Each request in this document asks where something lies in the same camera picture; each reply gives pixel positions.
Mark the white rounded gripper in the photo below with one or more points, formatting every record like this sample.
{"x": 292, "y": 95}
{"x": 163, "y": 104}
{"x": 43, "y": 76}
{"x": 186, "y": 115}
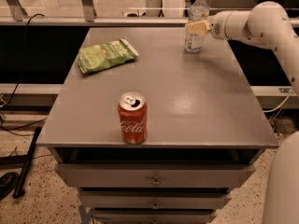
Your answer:
{"x": 216, "y": 28}

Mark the clear plastic water bottle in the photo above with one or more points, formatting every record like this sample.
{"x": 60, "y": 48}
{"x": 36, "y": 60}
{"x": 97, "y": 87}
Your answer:
{"x": 199, "y": 11}

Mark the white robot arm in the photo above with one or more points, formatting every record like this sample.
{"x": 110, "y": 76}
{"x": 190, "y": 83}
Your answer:
{"x": 268, "y": 26}

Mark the red coke can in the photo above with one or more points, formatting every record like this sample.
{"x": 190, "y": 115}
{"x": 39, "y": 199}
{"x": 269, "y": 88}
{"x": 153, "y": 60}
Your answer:
{"x": 133, "y": 111}

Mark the grey drawer cabinet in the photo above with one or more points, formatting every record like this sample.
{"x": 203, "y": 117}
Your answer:
{"x": 201, "y": 108}

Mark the green chip bag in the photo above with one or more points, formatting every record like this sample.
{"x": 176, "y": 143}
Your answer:
{"x": 97, "y": 58}

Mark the top grey drawer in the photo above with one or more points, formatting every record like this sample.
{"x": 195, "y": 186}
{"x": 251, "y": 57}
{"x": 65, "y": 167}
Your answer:
{"x": 154, "y": 175}

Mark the grey drawer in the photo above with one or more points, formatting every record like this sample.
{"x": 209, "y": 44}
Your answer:
{"x": 154, "y": 199}
{"x": 154, "y": 175}
{"x": 154, "y": 216}

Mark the bottom grey drawer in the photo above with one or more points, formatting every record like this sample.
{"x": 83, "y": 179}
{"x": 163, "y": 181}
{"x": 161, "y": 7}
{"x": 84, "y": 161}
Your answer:
{"x": 154, "y": 216}

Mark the middle grey drawer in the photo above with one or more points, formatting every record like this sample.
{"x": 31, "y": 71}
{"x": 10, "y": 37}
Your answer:
{"x": 154, "y": 199}

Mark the black stand base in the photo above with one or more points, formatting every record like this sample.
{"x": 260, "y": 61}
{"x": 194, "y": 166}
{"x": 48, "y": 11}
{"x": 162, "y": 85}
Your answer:
{"x": 13, "y": 182}

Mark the metal window rail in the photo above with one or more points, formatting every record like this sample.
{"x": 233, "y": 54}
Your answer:
{"x": 110, "y": 22}

